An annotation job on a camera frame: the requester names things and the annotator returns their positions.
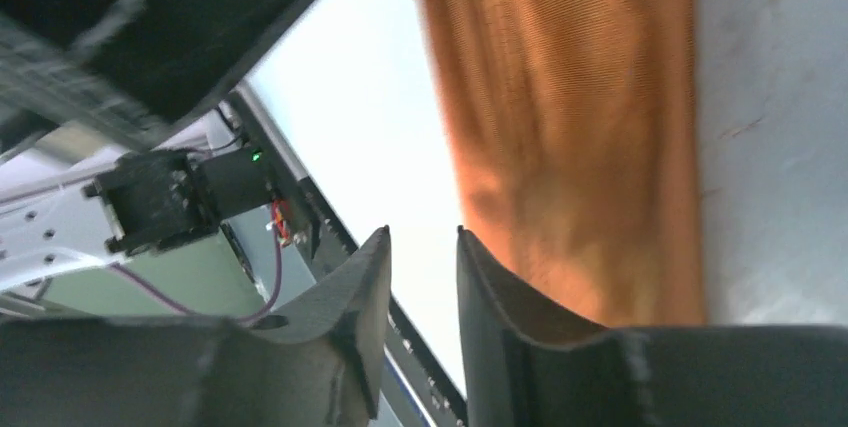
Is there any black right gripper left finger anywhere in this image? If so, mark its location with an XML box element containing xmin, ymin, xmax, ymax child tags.
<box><xmin>1</xmin><ymin>227</ymin><xmax>391</xmax><ymax>426</ymax></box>

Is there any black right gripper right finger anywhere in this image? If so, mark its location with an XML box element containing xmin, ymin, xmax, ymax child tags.
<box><xmin>457</xmin><ymin>229</ymin><xmax>847</xmax><ymax>426</ymax></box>

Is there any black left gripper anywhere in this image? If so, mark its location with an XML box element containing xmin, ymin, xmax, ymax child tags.
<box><xmin>1</xmin><ymin>0</ymin><xmax>315</xmax><ymax>149</ymax></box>

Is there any orange cloth napkin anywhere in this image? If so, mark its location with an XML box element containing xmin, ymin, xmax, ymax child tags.
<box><xmin>418</xmin><ymin>0</ymin><xmax>707</xmax><ymax>327</ymax></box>

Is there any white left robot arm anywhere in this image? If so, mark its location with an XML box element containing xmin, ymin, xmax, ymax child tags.
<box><xmin>1</xmin><ymin>0</ymin><xmax>322</xmax><ymax>289</ymax></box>

